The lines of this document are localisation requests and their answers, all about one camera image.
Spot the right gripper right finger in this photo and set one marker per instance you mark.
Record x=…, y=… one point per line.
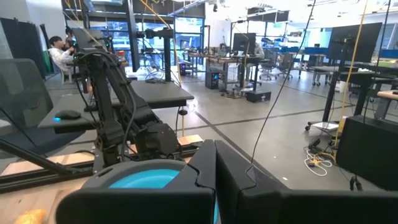
x=311, y=208

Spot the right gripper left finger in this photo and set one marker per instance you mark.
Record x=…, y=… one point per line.
x=140, y=205

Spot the blue grey collapsible colander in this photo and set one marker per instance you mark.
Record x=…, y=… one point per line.
x=143, y=179

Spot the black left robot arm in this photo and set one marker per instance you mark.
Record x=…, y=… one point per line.
x=105, y=102

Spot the black floor case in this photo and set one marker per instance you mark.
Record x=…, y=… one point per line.
x=367, y=149

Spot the yellow mango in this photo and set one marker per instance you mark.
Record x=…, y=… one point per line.
x=31, y=217

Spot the black two-level desk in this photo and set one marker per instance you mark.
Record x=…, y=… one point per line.
x=155, y=93

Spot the black computer mouse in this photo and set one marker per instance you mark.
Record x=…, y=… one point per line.
x=68, y=114

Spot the low black floor box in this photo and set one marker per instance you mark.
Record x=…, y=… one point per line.
x=258, y=96

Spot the black wheeled stand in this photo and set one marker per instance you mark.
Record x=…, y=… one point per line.
x=334, y=84

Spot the black table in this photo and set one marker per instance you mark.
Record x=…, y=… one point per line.
x=357, y=76

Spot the grey office chair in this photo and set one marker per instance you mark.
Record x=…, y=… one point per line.
x=286, y=63
x=269, y=63

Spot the black computer tower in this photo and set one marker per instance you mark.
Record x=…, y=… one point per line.
x=214, y=77

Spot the black monitor stand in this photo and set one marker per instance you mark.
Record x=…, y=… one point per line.
x=167, y=59

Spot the wooden desk black legs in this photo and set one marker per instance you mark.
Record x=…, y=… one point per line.
x=217, y=59

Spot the person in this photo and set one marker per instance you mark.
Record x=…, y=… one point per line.
x=62, y=57
x=258, y=51

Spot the large black display panel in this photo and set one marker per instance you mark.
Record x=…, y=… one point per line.
x=354, y=42

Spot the black computer monitor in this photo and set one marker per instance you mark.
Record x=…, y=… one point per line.
x=244, y=43

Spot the black aluminium table frame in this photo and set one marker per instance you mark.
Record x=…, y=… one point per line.
x=31, y=182

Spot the black slanted post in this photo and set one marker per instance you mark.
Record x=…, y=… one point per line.
x=133, y=37

